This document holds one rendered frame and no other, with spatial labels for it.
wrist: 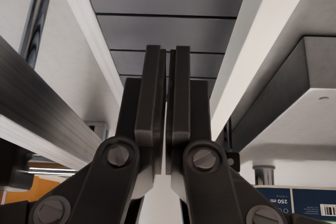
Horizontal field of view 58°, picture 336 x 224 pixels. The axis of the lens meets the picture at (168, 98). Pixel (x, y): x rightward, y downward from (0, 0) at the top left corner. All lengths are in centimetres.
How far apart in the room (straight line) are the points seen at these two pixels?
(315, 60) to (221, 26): 12
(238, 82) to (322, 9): 12
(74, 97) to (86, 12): 28
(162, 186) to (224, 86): 12
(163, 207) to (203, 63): 12
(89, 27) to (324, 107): 22
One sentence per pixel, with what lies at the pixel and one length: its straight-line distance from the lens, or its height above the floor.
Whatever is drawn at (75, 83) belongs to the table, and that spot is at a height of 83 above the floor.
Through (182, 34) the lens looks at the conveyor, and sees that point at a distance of 18.
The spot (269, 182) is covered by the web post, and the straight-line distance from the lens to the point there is 65.
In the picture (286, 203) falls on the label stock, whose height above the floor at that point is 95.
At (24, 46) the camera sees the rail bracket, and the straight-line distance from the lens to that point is 22.
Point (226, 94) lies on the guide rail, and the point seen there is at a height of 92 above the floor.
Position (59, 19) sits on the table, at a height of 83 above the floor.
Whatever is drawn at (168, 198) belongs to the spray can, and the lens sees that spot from 25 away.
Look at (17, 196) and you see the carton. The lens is 224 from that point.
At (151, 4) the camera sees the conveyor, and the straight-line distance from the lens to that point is 16.
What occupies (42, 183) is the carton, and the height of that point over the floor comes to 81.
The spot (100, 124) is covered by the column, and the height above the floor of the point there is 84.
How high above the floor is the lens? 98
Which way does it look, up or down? 21 degrees down
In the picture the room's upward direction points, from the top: 177 degrees counter-clockwise
